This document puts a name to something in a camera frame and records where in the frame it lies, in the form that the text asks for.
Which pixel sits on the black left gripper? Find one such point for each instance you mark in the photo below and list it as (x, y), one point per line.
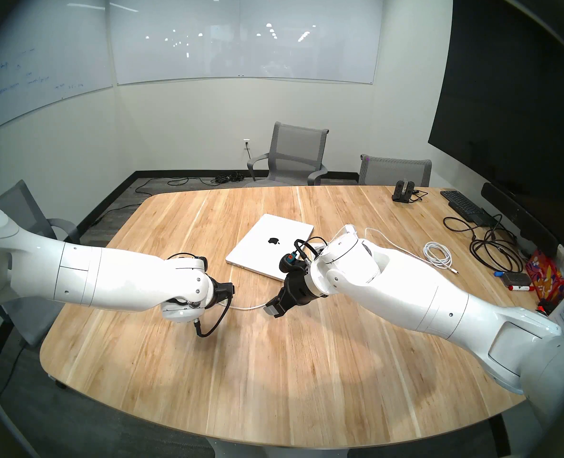
(222, 295)

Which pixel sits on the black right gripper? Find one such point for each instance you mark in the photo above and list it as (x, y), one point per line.
(298, 290)

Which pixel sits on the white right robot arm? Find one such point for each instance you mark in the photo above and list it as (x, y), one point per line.
(430, 295)

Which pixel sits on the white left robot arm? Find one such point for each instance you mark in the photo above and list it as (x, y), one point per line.
(96, 280)

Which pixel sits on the silver MacBook laptop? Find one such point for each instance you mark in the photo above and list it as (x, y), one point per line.
(263, 252)

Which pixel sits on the black controller charging dock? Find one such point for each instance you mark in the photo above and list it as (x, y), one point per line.
(402, 193)

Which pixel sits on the grey mesh chair with armrests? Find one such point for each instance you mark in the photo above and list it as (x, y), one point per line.
(294, 147)

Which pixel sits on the grey mesh chair backrest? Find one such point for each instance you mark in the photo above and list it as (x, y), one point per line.
(394, 171)

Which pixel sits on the black keyboard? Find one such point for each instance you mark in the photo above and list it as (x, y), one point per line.
(461, 204)

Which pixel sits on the dark grey mesh office chair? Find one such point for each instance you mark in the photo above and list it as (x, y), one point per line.
(24, 209)

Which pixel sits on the grey whiteboard eraser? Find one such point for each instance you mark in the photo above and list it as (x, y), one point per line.
(516, 279)

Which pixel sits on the red whiteboard marker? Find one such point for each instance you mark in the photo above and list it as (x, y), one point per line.
(522, 288)

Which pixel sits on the black video sound bar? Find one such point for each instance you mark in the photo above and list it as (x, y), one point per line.
(515, 213)

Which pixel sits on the wide glass whiteboard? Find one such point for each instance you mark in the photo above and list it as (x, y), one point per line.
(244, 32)

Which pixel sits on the colourful snack bag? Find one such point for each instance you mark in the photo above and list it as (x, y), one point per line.
(546, 275)

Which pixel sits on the glass whiteboard with blue writing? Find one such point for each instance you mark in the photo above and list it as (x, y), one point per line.
(39, 56)

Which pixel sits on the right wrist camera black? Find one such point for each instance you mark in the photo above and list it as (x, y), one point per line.
(290, 263)

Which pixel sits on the large black wall screen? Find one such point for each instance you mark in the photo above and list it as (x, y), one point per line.
(511, 104)

